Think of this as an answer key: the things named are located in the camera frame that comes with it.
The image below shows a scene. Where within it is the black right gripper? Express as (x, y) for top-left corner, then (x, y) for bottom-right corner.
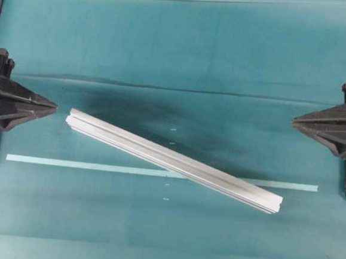
(292, 83), (346, 157)

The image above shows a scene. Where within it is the silver aluminium extrusion rail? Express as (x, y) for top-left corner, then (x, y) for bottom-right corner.
(66, 108), (283, 214)

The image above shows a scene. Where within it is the teal table cloth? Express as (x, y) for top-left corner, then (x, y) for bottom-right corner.
(0, 0), (346, 259)

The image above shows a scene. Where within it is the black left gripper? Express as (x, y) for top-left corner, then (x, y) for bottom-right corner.
(0, 48), (58, 132)

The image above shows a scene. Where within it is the light blue tape strip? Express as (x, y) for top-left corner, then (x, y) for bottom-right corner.
(6, 154), (319, 193)

